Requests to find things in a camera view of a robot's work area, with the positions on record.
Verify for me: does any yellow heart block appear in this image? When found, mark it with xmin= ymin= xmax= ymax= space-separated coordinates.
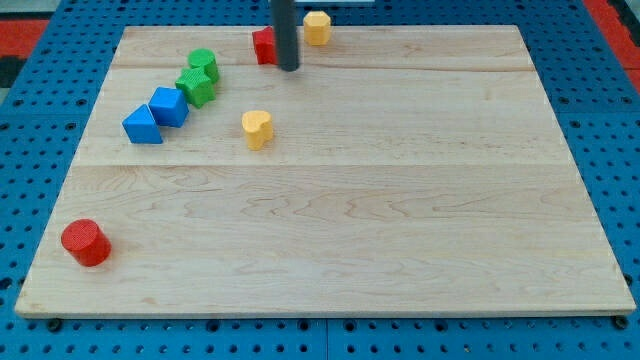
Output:
xmin=241 ymin=110 xmax=274 ymax=151

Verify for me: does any light wooden board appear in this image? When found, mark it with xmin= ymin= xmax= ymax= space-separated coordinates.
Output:
xmin=15 ymin=25 xmax=636 ymax=319

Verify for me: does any red block behind rod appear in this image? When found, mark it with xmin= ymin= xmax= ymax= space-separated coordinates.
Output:
xmin=252 ymin=26 xmax=278 ymax=65

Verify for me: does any yellow hexagon block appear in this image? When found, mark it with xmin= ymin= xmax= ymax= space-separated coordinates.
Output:
xmin=303 ymin=11 xmax=331 ymax=46

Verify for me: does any green star block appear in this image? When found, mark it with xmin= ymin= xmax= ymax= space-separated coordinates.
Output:
xmin=175 ymin=67 xmax=216 ymax=108

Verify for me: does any blue cube block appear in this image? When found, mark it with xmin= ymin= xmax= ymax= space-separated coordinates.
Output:
xmin=148 ymin=87 xmax=189 ymax=128

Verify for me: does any green cylinder block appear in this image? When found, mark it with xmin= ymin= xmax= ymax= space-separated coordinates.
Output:
xmin=187 ymin=48 xmax=219 ymax=84

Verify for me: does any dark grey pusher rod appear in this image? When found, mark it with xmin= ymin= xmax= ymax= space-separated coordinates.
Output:
xmin=270 ymin=0 xmax=300 ymax=72

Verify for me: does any blue triangle block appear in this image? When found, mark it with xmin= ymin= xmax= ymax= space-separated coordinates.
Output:
xmin=122 ymin=104 xmax=163 ymax=144

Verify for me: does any red cylinder block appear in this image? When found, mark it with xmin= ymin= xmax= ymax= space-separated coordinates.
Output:
xmin=61 ymin=219 xmax=112 ymax=267

